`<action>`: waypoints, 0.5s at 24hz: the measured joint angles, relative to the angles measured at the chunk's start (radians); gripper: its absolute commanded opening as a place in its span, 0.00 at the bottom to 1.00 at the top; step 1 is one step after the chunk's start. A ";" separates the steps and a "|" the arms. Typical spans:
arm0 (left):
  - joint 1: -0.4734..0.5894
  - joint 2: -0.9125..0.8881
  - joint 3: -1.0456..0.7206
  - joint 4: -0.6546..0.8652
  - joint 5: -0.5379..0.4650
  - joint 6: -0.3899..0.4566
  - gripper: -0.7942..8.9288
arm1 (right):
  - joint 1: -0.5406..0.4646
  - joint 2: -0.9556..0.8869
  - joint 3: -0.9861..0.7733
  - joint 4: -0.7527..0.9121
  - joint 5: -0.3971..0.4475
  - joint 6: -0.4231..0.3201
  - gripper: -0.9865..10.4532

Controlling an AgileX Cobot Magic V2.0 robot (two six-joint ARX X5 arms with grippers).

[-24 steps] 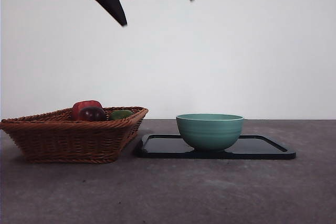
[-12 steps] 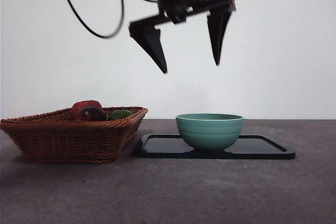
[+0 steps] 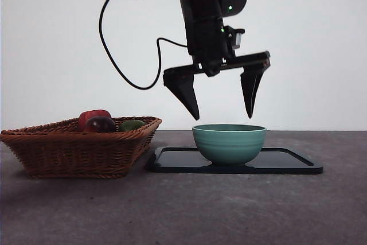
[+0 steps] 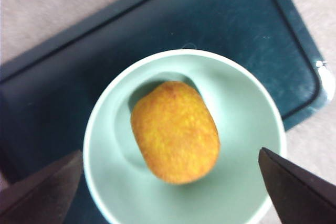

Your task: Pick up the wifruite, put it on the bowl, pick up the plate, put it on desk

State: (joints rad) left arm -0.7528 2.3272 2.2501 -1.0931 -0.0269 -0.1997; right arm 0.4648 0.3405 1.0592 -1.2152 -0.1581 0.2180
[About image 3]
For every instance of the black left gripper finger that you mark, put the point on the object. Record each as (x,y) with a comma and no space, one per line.
(183,90)
(250,90)

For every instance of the teal ribbed bowl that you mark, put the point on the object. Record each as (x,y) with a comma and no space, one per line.
(229,146)

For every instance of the green vegetable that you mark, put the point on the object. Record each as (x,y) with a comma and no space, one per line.
(130,126)

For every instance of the dark rectangular tray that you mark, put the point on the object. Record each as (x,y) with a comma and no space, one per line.
(183,160)

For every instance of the dark purple round fruit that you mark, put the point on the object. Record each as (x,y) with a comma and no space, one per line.
(100,125)

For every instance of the red bell pepper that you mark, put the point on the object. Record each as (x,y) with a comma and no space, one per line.
(93,114)

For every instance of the brown wicker basket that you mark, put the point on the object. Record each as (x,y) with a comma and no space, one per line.
(77,153)

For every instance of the left gripper grey camera box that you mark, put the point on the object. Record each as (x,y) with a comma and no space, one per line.
(238,39)

